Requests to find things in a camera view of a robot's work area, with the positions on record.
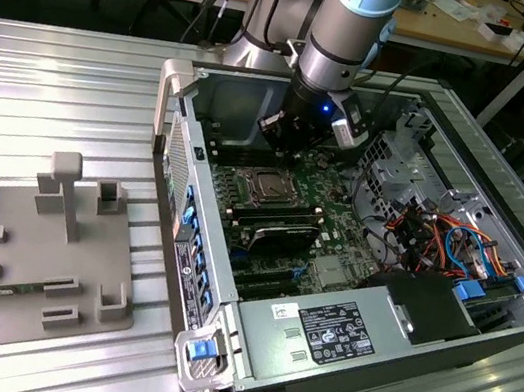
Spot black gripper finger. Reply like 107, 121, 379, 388
251, 106, 306, 165

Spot white paper sheets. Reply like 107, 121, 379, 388
433, 0, 483, 26

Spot grey PC case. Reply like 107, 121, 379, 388
104, 47, 524, 392

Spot blue disk carrier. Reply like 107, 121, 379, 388
450, 275, 491, 308

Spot green RAM stick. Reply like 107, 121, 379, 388
234, 197, 325, 241
0, 278, 52, 314

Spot metal socket cover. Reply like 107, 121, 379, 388
238, 162, 303, 209

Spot silver chipset heatsink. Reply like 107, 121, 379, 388
309, 253, 356, 294

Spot CPU socket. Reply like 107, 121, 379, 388
232, 159, 307, 214

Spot small white box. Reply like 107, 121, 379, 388
475, 19, 516, 47

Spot green motherboard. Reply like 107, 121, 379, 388
181, 128, 424, 330

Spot perforated metal drive cage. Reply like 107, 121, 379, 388
345, 121, 459, 232

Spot blue case latch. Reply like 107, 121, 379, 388
184, 338, 218, 365

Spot black plastic air shroud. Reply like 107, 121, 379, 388
349, 262, 490, 358

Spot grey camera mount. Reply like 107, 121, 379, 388
280, 36, 312, 71

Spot black graphics card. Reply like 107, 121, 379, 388
242, 212, 323, 267

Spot grey power supply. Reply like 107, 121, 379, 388
223, 259, 427, 392

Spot coloured wire bundle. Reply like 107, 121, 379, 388
375, 202, 524, 296

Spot grey parts rack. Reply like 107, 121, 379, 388
0, 138, 162, 390

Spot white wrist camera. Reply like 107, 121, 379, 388
326, 114, 373, 153

